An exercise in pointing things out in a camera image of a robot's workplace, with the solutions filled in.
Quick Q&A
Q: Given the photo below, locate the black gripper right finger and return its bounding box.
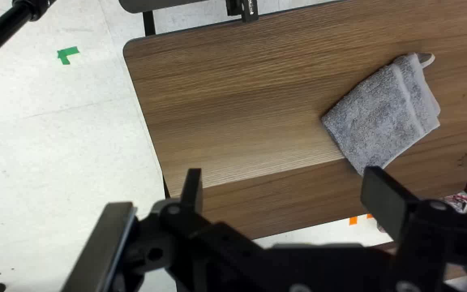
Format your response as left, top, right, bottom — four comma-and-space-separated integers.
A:
358, 164, 425, 244

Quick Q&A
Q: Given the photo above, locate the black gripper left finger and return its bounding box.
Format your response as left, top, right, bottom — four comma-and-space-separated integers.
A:
176, 167, 207, 219

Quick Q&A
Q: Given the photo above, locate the grey towel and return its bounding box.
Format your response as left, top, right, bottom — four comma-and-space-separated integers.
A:
319, 52, 442, 177

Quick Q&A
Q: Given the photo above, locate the red white small object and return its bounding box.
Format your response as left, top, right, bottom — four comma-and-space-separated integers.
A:
442, 190, 467, 219

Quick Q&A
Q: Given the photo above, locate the green tape floor marker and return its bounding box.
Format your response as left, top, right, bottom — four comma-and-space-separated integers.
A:
55, 46, 81, 67

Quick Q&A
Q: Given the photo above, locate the black tripod pole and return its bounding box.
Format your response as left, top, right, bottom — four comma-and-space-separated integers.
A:
0, 0, 56, 73

